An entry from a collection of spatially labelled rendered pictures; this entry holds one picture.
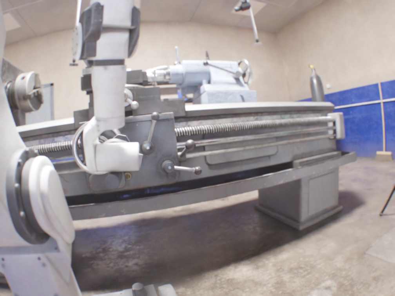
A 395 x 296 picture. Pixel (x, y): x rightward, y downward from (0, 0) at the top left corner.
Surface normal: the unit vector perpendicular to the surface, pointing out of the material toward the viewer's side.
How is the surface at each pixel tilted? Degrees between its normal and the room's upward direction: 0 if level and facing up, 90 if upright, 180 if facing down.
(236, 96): 90
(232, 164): 90
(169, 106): 90
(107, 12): 108
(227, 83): 66
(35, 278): 85
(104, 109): 112
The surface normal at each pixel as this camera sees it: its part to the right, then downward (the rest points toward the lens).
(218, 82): 0.22, -0.39
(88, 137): 0.27, 0.41
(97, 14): 0.69, 0.26
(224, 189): 0.29, 0.02
